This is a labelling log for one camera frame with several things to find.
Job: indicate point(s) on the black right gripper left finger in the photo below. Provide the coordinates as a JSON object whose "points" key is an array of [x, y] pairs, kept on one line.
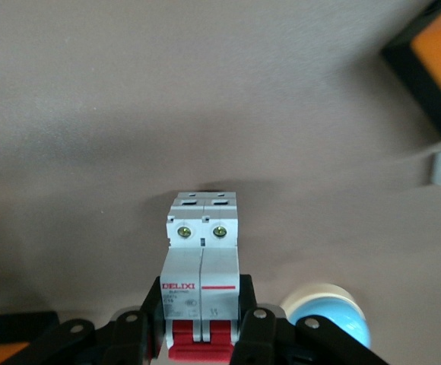
{"points": [[129, 338]]}

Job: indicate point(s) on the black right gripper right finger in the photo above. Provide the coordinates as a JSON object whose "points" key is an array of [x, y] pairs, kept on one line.
{"points": [[266, 338]]}

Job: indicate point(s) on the white red circuit breaker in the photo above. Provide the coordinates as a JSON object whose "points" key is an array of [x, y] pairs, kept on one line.
{"points": [[201, 266]]}

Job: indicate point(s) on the blue dome buzzer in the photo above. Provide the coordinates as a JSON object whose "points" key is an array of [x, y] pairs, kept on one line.
{"points": [[330, 319]]}

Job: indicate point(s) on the brown table mat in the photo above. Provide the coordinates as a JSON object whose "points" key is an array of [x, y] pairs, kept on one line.
{"points": [[129, 114]]}

